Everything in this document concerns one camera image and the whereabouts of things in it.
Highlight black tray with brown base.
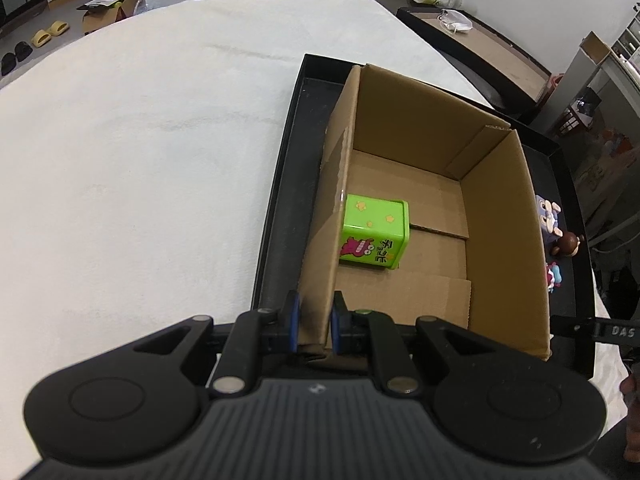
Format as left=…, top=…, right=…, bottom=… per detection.
left=397, top=6, right=553, bottom=126

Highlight black shallow tray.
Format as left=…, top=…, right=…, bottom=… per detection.
left=250, top=52, right=598, bottom=378

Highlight brown cardboard box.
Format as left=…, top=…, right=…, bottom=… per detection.
left=298, top=62, right=553, bottom=363

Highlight white face mask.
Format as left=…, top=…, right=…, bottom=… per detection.
left=437, top=9, right=475, bottom=35

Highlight green cartoon tin box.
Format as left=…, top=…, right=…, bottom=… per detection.
left=339, top=193, right=411, bottom=270

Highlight blue bunny figure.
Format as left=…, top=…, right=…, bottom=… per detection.
left=535, top=194, right=562, bottom=236

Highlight yellow slippers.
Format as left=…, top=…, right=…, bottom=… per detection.
left=31, top=20, right=69, bottom=47

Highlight person's right hand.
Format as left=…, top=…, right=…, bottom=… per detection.
left=619, top=364, right=640, bottom=461

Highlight black slippers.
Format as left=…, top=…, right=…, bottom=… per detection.
left=0, top=41, right=34, bottom=77

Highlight brown monkey figure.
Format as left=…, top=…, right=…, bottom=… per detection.
left=551, top=230, right=587, bottom=257

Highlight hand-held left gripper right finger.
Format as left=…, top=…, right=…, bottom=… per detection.
left=331, top=290, right=507, bottom=397

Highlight open cardboard box on floor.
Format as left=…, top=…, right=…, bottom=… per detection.
left=76, top=0, right=139, bottom=35

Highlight small pink blue figure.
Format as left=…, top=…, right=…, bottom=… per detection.
left=544, top=261, right=564, bottom=293

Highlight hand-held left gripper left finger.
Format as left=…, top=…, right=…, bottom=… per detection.
left=131, top=290, right=303, bottom=397

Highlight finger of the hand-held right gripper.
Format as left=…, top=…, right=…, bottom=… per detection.
left=550, top=314, right=640, bottom=347

